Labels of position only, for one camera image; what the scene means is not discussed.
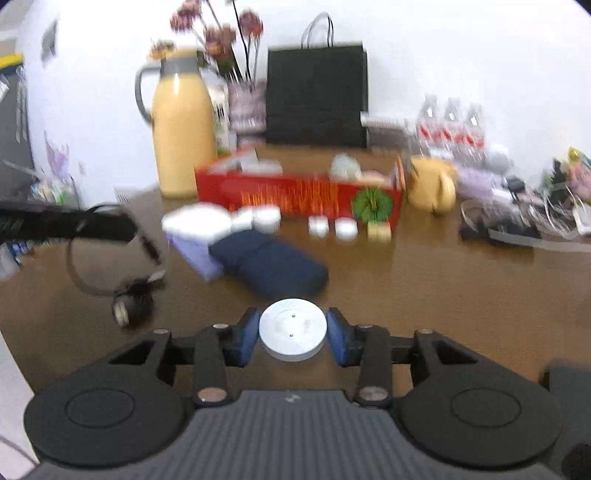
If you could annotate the purple tissue pack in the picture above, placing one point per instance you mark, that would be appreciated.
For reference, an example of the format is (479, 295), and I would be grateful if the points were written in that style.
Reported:
(196, 261)

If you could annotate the wall poster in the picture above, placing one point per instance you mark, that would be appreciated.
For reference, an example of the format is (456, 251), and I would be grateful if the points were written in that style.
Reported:
(50, 40)

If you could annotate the purple wall decal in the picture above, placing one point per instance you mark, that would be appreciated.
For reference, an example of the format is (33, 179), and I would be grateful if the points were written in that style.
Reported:
(57, 154)

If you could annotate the small white jar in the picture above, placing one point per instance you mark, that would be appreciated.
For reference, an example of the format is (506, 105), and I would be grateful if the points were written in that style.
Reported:
(346, 229)
(318, 227)

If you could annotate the colourful snack packet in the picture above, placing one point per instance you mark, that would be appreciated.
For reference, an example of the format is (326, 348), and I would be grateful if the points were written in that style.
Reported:
(579, 177)

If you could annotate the white round disc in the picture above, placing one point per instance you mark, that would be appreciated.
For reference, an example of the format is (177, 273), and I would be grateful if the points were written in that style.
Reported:
(293, 327)

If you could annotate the navy pouch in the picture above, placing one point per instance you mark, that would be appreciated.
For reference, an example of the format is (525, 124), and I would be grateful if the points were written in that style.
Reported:
(272, 267)

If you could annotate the dried pink flowers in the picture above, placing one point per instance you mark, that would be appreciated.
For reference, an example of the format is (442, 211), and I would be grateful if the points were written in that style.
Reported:
(217, 37)

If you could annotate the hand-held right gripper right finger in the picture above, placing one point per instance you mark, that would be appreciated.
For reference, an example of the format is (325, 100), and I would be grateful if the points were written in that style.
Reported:
(337, 339)

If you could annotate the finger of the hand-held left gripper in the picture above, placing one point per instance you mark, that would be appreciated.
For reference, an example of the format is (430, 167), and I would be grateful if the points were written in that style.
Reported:
(69, 227)
(55, 207)

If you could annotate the purple fuzzy vase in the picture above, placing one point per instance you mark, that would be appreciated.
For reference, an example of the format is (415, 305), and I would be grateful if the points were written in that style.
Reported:
(247, 108)

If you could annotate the red cardboard box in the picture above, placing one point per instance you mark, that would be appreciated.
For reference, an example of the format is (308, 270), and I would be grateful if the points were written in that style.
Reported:
(295, 196)

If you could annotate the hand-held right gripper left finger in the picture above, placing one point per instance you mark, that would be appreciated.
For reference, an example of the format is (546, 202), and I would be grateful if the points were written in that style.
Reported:
(248, 339)

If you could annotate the white flat box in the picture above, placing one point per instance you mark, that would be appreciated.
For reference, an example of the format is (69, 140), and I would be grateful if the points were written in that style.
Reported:
(385, 119)

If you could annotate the wall outlet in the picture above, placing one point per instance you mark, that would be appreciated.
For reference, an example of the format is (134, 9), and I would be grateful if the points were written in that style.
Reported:
(82, 168)

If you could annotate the white robot speaker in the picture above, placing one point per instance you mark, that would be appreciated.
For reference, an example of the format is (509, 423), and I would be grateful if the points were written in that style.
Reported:
(501, 159)

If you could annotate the white ribbed jar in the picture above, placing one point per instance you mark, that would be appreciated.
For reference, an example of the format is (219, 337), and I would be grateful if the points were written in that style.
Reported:
(267, 219)

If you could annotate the yellow thermos jug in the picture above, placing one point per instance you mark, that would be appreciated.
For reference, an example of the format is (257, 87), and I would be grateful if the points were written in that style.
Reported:
(182, 138)

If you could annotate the clear container of grain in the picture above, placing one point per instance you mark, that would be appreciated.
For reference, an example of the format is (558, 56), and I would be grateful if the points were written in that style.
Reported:
(390, 138)

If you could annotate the yellow mug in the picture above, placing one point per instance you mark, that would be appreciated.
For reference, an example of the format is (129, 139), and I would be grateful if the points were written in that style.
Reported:
(429, 187)

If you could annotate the black phone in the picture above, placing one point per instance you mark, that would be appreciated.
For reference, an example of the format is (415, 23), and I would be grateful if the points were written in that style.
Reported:
(572, 383)

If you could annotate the black headphones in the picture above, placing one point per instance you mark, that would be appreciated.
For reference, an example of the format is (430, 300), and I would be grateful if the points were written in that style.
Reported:
(134, 300)

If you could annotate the purple fuzzy scrunchie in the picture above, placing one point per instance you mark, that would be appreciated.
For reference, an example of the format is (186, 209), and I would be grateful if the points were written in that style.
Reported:
(473, 183)

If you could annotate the black paper bag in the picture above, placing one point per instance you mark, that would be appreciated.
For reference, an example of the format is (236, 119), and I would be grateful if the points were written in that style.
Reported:
(316, 92)

